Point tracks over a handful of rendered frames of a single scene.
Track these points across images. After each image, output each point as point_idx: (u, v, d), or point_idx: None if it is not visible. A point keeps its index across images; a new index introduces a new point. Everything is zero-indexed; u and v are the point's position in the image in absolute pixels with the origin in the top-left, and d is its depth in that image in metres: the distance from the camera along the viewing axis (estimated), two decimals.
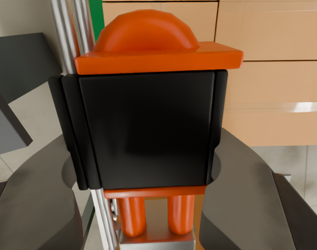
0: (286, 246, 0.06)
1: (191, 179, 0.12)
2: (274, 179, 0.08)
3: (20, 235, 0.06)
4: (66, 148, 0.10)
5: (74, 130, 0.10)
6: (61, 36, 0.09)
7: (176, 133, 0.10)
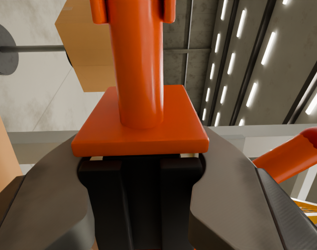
0: (271, 238, 0.06)
1: None
2: (257, 174, 0.08)
3: (34, 230, 0.06)
4: None
5: None
6: None
7: None
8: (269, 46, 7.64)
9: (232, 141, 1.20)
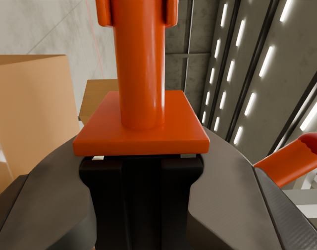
0: (269, 237, 0.06)
1: None
2: (254, 173, 0.08)
3: (36, 229, 0.06)
4: None
5: None
6: None
7: None
8: (267, 59, 7.87)
9: None
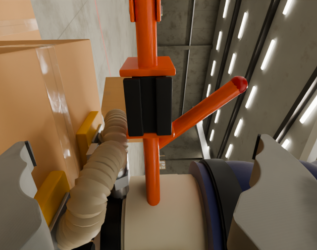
0: None
1: None
2: None
3: None
4: (21, 158, 0.09)
5: None
6: None
7: None
8: (269, 53, 7.94)
9: None
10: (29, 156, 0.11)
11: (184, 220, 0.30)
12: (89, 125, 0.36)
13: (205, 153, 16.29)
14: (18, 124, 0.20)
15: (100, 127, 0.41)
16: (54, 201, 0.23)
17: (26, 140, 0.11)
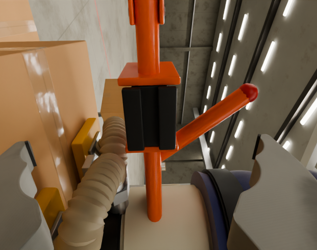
0: None
1: None
2: None
3: None
4: (21, 158, 0.09)
5: None
6: None
7: None
8: (269, 54, 7.94)
9: None
10: (29, 156, 0.11)
11: (188, 238, 0.28)
12: (85, 134, 0.34)
13: (205, 155, 16.25)
14: (0, 137, 0.18)
15: (97, 135, 0.39)
16: None
17: (26, 140, 0.11)
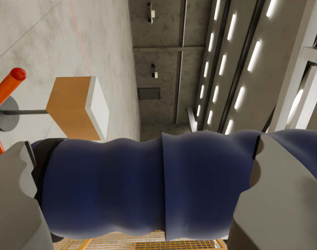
0: None
1: None
2: None
3: None
4: (21, 158, 0.09)
5: None
6: None
7: None
8: (254, 54, 8.04)
9: None
10: (29, 156, 0.11)
11: None
12: None
13: None
14: None
15: None
16: None
17: (26, 140, 0.11)
